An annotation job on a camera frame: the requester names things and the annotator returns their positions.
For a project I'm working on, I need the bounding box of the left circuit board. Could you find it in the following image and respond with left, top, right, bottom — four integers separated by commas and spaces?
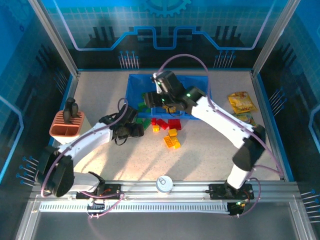
86, 199, 106, 214

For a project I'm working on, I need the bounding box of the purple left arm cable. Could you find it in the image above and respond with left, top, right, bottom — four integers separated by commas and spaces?
40, 98, 130, 198

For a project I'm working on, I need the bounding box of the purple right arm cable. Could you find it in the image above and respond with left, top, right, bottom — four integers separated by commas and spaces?
159, 53, 285, 176

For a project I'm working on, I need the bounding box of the white slotted cable duct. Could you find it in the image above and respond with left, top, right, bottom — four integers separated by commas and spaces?
39, 201, 231, 214

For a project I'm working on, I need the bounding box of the aluminium frame post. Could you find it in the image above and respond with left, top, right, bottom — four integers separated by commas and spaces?
28, 0, 81, 78
250, 0, 300, 76

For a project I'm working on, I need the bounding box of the aluminium front rail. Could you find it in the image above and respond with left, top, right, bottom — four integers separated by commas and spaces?
29, 180, 301, 201

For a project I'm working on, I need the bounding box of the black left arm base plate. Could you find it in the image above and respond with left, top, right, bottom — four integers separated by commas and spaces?
75, 182, 124, 200

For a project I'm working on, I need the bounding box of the right circuit board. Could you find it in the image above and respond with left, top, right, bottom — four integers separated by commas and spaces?
228, 199, 247, 216

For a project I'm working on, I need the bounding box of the yellow snack packet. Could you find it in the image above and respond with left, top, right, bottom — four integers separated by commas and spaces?
227, 91, 259, 115

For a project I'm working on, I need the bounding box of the green snack packet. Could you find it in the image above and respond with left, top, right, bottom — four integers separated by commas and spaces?
233, 112, 258, 127

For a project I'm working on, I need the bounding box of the green flat lego plate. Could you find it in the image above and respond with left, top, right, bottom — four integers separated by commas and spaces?
136, 117, 152, 131

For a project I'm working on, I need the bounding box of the silver tin can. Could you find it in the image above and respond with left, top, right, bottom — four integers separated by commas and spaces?
155, 175, 174, 194

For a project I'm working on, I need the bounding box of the circuit board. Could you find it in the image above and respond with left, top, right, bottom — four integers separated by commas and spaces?
228, 199, 247, 216
86, 199, 106, 214

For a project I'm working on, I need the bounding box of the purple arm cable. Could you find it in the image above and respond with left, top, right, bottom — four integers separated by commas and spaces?
159, 53, 285, 176
40, 98, 130, 198

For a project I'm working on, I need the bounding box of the blue plastic bin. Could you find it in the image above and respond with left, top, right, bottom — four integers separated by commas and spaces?
124, 73, 213, 121

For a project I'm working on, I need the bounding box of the orange utensil holder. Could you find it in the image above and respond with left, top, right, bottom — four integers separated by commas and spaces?
49, 110, 86, 145

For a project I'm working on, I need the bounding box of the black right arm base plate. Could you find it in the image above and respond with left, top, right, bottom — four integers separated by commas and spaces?
208, 183, 256, 201

